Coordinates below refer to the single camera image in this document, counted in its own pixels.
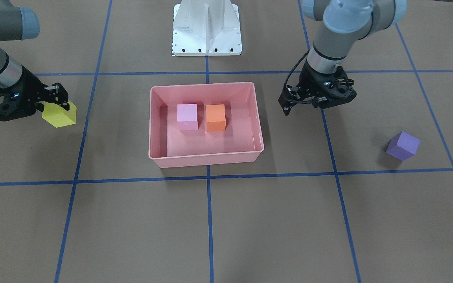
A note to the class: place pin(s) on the yellow foam block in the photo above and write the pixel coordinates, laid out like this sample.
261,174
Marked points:
57,116

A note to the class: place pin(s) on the purple foam block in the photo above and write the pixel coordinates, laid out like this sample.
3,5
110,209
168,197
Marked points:
403,146

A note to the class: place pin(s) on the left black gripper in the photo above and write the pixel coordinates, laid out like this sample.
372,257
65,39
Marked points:
309,79

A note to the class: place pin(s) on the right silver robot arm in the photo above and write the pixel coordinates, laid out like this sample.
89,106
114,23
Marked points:
16,23

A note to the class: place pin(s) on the white pedestal column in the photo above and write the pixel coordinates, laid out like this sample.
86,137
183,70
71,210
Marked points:
206,28

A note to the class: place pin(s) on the orange foam block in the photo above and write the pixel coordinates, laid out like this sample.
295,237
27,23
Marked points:
215,117

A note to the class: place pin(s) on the pink foam block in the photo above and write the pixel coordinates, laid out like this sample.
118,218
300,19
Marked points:
187,117

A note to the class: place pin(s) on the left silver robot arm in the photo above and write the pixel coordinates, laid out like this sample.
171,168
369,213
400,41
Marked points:
342,23

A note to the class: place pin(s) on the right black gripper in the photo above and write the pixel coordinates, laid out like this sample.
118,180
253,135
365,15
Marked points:
31,90

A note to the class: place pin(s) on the pink plastic bin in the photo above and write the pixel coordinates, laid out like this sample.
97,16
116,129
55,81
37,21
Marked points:
171,147

